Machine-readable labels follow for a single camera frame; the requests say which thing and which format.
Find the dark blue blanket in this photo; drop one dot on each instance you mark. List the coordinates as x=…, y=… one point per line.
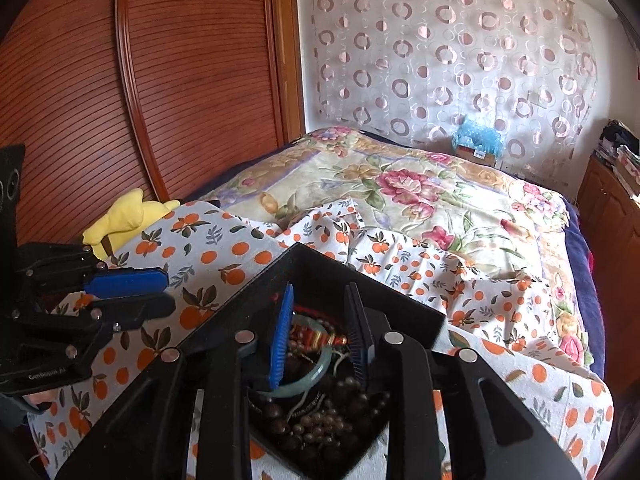
x=582, y=260

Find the stack of boxes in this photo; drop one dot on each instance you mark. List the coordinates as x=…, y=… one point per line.
x=630, y=170

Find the circle-patterned sheer curtain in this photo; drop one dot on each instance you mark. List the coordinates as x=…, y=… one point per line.
x=450, y=60

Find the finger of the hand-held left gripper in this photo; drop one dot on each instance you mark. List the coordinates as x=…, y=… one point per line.
x=135, y=307
x=125, y=281

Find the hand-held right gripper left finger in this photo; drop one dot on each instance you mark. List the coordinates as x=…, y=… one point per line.
x=281, y=340

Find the small cardboard box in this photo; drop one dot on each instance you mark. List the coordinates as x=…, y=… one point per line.
x=475, y=157

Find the yellow plush toy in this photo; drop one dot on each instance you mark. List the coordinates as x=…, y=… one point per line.
x=125, y=210

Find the person's left hand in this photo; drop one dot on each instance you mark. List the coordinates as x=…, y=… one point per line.
x=41, y=401

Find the floral blanket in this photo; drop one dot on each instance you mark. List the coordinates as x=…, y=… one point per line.
x=400, y=200

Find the wooden slatted wardrobe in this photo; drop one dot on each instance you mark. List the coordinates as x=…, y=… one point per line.
x=175, y=85

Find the pile of dark clothes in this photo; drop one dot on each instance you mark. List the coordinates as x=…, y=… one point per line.
x=612, y=140

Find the black box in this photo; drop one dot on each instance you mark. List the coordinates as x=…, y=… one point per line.
x=325, y=267

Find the orange-print cloth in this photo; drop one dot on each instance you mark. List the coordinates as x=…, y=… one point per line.
x=500, y=310

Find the red cloth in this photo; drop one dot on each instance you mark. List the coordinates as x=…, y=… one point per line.
x=591, y=260

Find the blue gift bag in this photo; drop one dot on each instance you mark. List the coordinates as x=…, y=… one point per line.
x=475, y=134

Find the pale green jade bangle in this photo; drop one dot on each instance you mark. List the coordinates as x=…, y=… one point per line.
x=327, y=360

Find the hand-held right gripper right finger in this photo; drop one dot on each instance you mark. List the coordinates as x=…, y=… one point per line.
x=356, y=340

